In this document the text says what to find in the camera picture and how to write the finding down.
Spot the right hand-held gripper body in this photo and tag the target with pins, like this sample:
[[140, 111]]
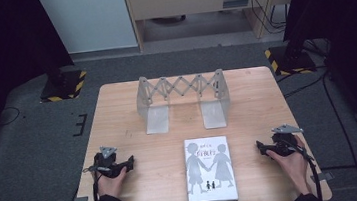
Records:
[[285, 143]]

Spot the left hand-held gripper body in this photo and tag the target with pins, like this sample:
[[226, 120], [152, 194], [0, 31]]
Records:
[[107, 163]]

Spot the expandable metal bookend rack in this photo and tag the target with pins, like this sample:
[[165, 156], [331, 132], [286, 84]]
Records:
[[158, 116]]

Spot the white book with grey figures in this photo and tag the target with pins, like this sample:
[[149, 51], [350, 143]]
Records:
[[210, 169]]

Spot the person's left hand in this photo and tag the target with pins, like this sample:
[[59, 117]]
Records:
[[111, 185]]

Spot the person's right hand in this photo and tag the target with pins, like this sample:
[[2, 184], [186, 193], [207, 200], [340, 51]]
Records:
[[293, 167]]

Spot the black stand base striped edge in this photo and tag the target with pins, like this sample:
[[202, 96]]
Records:
[[291, 63], [64, 87]]

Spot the black stand pole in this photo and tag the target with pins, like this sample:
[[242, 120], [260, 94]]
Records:
[[294, 41]]

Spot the black curtain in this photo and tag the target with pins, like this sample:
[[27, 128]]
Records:
[[0, 49], [353, 28]]

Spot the white panel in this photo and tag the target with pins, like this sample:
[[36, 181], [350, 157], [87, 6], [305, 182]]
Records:
[[87, 19]]

